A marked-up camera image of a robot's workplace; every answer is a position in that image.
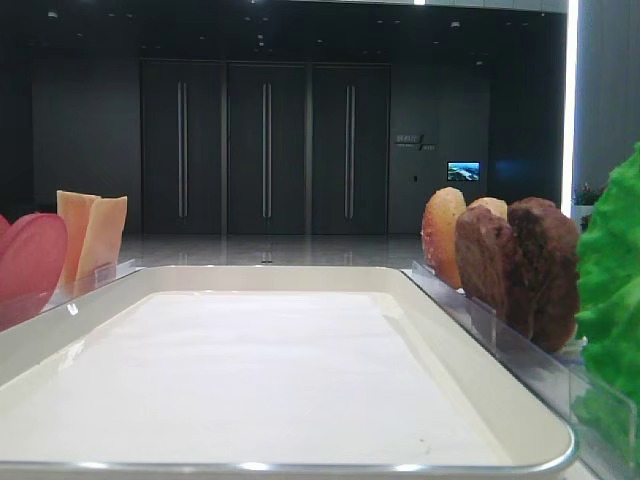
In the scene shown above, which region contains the bread slice front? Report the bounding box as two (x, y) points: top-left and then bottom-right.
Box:
(421, 187), (466, 290)

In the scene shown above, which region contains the bread slice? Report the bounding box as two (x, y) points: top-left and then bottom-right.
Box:
(469, 197), (508, 220)
(421, 187), (466, 290)

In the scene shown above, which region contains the brown meat patty left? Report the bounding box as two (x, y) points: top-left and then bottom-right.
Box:
(455, 205), (515, 320)

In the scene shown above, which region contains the brown meat patty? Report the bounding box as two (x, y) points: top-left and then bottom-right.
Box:
(455, 205), (515, 320)
(507, 197), (579, 353)

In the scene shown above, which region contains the bread slice rear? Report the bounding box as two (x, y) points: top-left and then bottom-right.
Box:
(469, 197), (508, 220)

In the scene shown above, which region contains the brown meat patty right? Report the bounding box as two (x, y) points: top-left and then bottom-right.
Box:
(507, 197), (579, 353)

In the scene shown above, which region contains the orange cheese slice front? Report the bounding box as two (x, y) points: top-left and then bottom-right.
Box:
(76, 196), (128, 280)

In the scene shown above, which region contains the orange cheese slice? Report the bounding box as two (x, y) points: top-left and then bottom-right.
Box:
(76, 196), (128, 280)
(56, 190), (99, 287)

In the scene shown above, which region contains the orange cheese slice rear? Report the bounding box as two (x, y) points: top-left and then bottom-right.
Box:
(56, 190), (99, 287)

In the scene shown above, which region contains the red tomato slice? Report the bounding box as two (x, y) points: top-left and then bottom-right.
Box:
(0, 215), (11, 253)
(1, 213), (68, 303)

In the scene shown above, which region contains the green lettuce leaf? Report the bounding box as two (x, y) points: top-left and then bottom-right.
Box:
(576, 146), (639, 465)

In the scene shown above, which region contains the dark triple door panel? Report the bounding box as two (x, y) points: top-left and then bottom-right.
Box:
(141, 60), (390, 235)

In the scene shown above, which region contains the white rectangular tray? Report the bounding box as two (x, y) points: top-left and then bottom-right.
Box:
(1, 266), (577, 479)

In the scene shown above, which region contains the clear acrylic rack left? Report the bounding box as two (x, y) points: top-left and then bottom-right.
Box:
(38, 259), (143, 316)

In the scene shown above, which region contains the clear acrylic rack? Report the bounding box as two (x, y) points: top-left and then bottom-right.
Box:
(38, 259), (143, 316)
(406, 262), (639, 479)

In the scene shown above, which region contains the potted plant in background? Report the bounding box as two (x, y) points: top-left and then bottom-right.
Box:
(572, 182), (606, 206)

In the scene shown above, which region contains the clear acrylic rack right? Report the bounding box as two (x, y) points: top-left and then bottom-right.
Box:
(406, 262), (639, 479)

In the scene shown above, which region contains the small wall screen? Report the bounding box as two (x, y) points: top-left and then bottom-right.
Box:
(447, 162), (480, 182)

